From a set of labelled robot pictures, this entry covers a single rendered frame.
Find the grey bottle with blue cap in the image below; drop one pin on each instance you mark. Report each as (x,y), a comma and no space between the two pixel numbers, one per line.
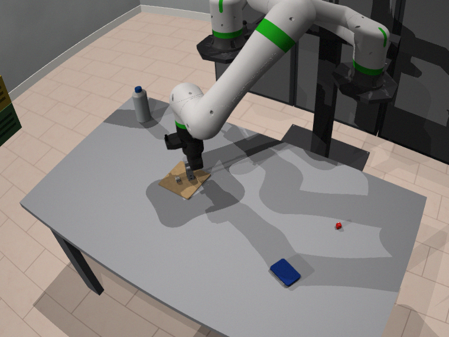
(140,100)

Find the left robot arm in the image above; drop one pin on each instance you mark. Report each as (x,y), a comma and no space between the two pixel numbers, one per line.
(285,23)

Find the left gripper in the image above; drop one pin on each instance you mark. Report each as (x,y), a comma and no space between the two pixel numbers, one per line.
(191,147)

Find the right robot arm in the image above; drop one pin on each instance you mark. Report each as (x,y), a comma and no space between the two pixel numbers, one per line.
(227,25)

